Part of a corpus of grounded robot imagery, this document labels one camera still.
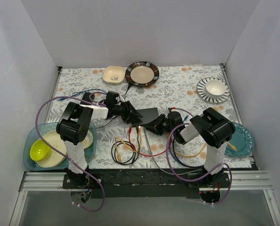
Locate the floral patterned tablecloth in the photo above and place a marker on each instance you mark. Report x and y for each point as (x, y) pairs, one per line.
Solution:
(175, 87)

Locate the cream square panda dish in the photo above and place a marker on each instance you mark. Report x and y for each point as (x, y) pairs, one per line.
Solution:
(114, 75)

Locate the daisy patterned glass bowl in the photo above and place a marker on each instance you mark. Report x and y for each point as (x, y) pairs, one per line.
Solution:
(87, 142)

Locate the teal scalloped plate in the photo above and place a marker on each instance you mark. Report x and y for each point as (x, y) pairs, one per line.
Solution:
(241, 144)

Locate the blue striped white plate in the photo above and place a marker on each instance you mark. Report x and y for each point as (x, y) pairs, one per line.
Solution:
(207, 97)

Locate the aluminium frame rail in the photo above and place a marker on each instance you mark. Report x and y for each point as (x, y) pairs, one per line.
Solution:
(239, 180)

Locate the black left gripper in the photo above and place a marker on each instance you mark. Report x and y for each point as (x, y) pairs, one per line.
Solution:
(127, 111)

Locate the cream plate in tray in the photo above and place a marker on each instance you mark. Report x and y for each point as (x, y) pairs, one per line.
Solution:
(53, 138)

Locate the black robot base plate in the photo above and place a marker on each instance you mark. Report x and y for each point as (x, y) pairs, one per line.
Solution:
(145, 183)

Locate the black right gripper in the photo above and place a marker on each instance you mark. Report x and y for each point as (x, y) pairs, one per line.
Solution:
(159, 124)

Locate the teal transparent plastic tray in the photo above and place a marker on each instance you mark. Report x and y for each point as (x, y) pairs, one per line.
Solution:
(45, 128)

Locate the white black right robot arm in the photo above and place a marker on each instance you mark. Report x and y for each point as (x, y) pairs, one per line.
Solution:
(215, 129)

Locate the lime green bowl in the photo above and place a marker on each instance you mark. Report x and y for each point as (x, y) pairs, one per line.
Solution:
(40, 151)

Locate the black power adapter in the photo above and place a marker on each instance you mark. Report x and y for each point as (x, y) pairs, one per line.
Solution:
(88, 97)

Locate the dark grey network switch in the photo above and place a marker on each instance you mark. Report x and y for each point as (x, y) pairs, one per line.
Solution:
(148, 115)

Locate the dark rimmed beige plate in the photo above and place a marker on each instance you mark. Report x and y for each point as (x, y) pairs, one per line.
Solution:
(142, 74)

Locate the small white bowl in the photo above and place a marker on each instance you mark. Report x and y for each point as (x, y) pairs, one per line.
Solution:
(215, 88)

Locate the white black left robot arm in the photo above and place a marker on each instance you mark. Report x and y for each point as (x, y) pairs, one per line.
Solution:
(74, 124)

